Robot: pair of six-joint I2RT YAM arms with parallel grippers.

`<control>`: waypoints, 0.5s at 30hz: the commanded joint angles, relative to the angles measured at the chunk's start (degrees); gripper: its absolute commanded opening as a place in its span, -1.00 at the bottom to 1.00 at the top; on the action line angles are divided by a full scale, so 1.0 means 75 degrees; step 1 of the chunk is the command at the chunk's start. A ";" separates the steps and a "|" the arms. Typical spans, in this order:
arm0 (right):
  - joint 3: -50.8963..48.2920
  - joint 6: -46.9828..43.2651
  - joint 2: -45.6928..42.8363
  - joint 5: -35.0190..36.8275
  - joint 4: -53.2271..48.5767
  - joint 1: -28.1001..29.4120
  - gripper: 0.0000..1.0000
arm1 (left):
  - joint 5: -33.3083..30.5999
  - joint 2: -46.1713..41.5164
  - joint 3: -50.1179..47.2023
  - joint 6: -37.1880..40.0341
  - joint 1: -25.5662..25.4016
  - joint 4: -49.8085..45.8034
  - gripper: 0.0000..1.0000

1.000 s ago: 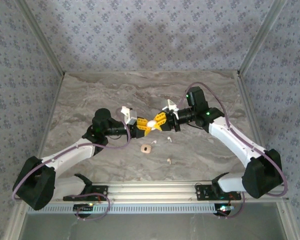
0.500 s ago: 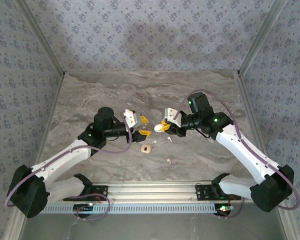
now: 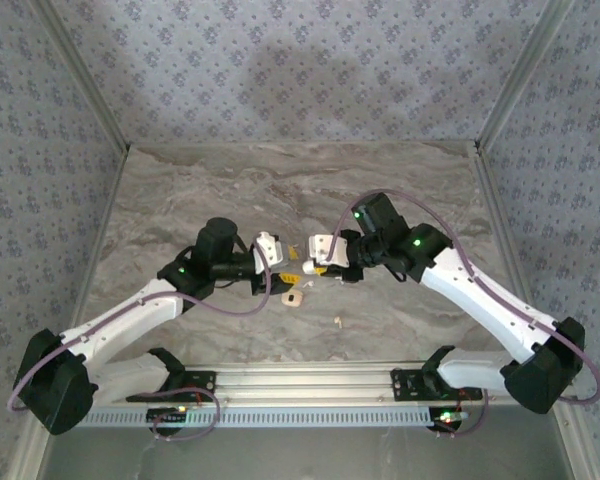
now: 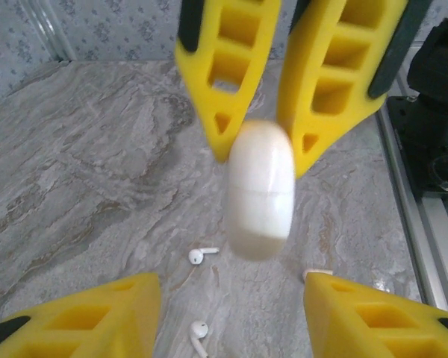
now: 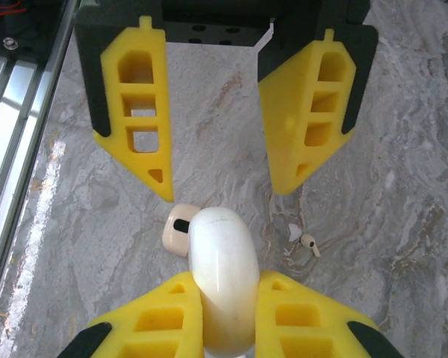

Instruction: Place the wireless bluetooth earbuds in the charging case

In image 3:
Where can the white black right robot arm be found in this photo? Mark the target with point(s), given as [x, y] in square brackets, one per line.
[480, 295]

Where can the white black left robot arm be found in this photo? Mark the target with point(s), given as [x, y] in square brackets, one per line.
[130, 310]

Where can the white round charging case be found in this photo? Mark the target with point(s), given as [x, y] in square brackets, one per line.
[308, 267]

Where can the black controller board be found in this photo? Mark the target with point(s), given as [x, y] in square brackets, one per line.
[165, 414]
[445, 420]

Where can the grey metal sheet panel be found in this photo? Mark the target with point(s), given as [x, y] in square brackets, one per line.
[305, 457]

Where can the aluminium table edge rail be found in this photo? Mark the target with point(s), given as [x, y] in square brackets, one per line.
[99, 240]
[502, 235]

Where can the aluminium corner post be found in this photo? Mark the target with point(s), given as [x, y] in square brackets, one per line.
[80, 80]
[525, 70]

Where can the pink earbud charging case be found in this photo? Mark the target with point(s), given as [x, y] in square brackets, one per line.
[293, 298]

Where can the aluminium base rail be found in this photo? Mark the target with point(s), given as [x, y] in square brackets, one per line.
[305, 385]

